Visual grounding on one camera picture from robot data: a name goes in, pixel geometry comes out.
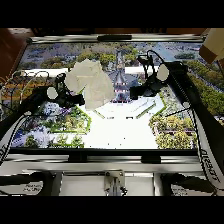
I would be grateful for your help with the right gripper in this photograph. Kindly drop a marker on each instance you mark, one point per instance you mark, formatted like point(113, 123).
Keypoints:
point(145, 90)

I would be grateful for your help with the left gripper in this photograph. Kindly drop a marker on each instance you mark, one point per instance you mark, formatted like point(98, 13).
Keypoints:
point(71, 100)

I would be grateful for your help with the white T-shirt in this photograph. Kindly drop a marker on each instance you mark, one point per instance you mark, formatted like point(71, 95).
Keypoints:
point(93, 83)

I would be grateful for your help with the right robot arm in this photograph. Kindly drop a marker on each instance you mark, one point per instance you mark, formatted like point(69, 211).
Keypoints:
point(200, 116)

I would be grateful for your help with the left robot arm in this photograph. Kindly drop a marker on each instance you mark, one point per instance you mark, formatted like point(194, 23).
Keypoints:
point(33, 100)

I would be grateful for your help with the cardboard box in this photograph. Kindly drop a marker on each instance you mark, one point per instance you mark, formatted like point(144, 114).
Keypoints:
point(213, 46)

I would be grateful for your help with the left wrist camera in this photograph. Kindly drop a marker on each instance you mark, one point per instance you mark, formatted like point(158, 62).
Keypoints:
point(60, 80)

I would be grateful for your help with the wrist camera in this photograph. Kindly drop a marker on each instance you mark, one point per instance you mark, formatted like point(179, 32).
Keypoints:
point(145, 61)
point(60, 80)

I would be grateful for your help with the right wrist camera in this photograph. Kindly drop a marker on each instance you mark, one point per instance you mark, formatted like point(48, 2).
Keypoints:
point(145, 61)

